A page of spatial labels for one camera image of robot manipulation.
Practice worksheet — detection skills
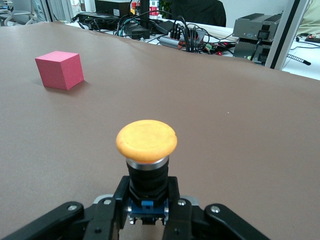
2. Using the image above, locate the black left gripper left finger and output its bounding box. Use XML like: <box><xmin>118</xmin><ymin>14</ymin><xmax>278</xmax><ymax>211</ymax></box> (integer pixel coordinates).
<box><xmin>0</xmin><ymin>176</ymin><xmax>133</xmax><ymax>240</ymax></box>

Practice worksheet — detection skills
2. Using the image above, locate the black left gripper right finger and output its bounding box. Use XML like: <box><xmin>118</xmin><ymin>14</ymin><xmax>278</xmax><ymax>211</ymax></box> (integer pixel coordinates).
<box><xmin>162</xmin><ymin>176</ymin><xmax>272</xmax><ymax>240</ymax></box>

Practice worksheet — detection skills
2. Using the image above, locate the orange capped black push button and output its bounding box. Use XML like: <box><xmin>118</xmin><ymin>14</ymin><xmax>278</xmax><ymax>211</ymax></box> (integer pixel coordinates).
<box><xmin>115</xmin><ymin>119</ymin><xmax>178</xmax><ymax>226</ymax></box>

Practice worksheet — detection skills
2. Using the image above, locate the brown table cover sheet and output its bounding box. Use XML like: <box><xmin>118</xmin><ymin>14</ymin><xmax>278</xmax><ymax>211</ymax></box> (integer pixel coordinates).
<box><xmin>0</xmin><ymin>20</ymin><xmax>320</xmax><ymax>240</ymax></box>

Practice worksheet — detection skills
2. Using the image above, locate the pink foam cube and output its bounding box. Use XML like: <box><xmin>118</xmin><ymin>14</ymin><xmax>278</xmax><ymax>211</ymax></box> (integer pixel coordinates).
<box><xmin>34</xmin><ymin>50</ymin><xmax>85</xmax><ymax>91</ymax></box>

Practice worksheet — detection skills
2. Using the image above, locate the grey usb hub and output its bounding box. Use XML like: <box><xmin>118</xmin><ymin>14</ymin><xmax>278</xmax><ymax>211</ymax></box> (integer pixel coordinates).
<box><xmin>158</xmin><ymin>36</ymin><xmax>187</xmax><ymax>50</ymax></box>

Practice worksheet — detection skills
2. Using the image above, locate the small grey metal controller box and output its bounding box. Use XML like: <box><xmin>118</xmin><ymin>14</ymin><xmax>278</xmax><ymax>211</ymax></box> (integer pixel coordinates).
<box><xmin>234</xmin><ymin>41</ymin><xmax>272</xmax><ymax>66</ymax></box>

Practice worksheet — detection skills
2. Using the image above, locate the orange red electronic device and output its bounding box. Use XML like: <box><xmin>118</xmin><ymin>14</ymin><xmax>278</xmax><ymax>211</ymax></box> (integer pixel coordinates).
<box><xmin>184</xmin><ymin>29</ymin><xmax>210</xmax><ymax>47</ymax></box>

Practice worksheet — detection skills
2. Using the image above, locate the black adapter block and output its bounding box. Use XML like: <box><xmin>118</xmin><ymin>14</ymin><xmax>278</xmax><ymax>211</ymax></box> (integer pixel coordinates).
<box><xmin>124</xmin><ymin>24</ymin><xmax>151</xmax><ymax>40</ymax></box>

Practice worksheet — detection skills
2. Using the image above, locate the black power strip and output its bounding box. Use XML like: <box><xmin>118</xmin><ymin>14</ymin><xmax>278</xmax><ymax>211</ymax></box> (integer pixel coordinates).
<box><xmin>74</xmin><ymin>12</ymin><xmax>120</xmax><ymax>30</ymax></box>

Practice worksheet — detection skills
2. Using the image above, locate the large grey metal controller box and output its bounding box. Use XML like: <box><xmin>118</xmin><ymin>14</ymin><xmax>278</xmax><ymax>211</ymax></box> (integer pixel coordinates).
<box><xmin>233</xmin><ymin>12</ymin><xmax>285</xmax><ymax>44</ymax></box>

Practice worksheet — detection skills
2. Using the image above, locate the black labelled device box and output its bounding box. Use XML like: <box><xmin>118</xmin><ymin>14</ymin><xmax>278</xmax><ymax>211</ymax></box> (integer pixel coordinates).
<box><xmin>94</xmin><ymin>0</ymin><xmax>133</xmax><ymax>19</ymax></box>

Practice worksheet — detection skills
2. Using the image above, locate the red white can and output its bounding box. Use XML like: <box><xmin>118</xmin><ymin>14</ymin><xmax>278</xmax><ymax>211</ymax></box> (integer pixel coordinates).
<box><xmin>149</xmin><ymin>6</ymin><xmax>161</xmax><ymax>20</ymax></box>

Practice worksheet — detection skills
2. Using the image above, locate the white office chair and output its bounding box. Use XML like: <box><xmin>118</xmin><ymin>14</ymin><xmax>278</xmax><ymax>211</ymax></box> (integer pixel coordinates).
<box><xmin>0</xmin><ymin>0</ymin><xmax>38</xmax><ymax>27</ymax></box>

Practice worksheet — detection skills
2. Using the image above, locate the black cable bundle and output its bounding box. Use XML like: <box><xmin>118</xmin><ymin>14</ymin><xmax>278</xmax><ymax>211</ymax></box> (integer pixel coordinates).
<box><xmin>71</xmin><ymin>11</ymin><xmax>251</xmax><ymax>55</ymax></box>

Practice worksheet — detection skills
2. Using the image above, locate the camera mounting pole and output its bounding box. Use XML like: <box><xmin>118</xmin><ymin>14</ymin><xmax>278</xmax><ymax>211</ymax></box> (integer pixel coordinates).
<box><xmin>139</xmin><ymin>0</ymin><xmax>151</xmax><ymax>38</ymax></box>

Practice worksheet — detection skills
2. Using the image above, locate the aluminium frame profile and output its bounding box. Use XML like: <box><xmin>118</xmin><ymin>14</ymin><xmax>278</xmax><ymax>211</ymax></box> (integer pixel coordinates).
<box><xmin>264</xmin><ymin>0</ymin><xmax>310</xmax><ymax>70</ymax></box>

